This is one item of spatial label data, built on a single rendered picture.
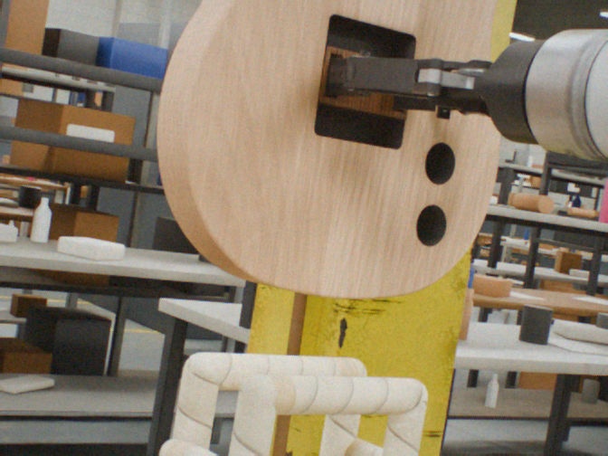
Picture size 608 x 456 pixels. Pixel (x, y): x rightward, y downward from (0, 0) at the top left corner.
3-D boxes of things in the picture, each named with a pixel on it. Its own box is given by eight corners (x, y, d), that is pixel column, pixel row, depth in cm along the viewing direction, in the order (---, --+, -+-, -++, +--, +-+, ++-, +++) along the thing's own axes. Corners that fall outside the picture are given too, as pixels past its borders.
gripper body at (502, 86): (511, 137, 84) (418, 129, 91) (589, 154, 89) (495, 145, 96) (529, 29, 83) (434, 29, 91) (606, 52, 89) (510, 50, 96)
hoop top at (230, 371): (348, 387, 116) (354, 354, 116) (370, 395, 114) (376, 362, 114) (173, 384, 104) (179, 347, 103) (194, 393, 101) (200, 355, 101)
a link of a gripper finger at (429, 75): (504, 107, 90) (477, 97, 85) (440, 99, 92) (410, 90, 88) (509, 74, 90) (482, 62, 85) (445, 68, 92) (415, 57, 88)
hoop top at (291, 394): (407, 409, 110) (413, 375, 110) (432, 418, 107) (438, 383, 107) (227, 408, 97) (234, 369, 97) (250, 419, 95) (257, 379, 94)
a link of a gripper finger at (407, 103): (434, 74, 101) (441, 76, 101) (379, 72, 106) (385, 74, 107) (429, 110, 101) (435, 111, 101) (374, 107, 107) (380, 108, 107)
